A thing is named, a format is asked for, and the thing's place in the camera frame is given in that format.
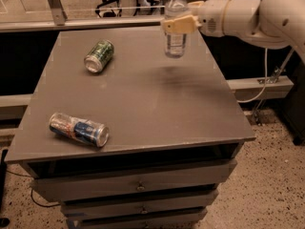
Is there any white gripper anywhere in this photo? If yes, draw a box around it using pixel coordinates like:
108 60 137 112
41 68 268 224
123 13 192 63
161 0 231 37

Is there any clear blue-labelled plastic bottle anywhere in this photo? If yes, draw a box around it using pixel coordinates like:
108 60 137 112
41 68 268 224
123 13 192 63
165 0 189 58

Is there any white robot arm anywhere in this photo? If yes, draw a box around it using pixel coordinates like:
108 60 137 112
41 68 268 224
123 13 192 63
161 0 305 61

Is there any green soda can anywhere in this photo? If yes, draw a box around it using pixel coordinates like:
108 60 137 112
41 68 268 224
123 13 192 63
84 40 114 73

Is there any blue and silver can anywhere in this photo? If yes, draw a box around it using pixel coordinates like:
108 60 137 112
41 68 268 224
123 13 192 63
49 113 110 148

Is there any black office chair base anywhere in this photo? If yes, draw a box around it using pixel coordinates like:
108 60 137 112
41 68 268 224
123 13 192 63
95 0 122 18

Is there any grey drawer cabinet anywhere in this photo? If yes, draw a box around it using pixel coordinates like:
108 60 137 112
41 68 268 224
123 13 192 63
4 24 257 229

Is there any top grey drawer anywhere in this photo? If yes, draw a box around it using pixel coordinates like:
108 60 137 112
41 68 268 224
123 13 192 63
31 158 237 202

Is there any grey drawer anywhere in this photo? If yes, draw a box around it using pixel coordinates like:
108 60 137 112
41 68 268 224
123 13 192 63
67 207 207 229
31 158 237 202
61 186 218 219

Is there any middle grey drawer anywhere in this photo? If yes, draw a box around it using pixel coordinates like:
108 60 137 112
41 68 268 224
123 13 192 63
61 186 218 219

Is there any bottom grey drawer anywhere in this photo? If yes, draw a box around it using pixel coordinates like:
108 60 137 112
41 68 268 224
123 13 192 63
67 207 207 229

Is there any black stand at left edge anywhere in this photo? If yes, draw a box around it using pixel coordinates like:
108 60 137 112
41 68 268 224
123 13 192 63
0 149 10 228

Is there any upper metal rail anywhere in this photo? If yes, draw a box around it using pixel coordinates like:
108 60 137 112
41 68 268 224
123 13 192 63
0 15 163 33

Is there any white cable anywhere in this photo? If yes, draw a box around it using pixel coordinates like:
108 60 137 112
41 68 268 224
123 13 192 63
237 47 270 104

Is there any black cable on floor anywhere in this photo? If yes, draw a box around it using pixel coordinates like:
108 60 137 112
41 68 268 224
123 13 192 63
5 169 61 208

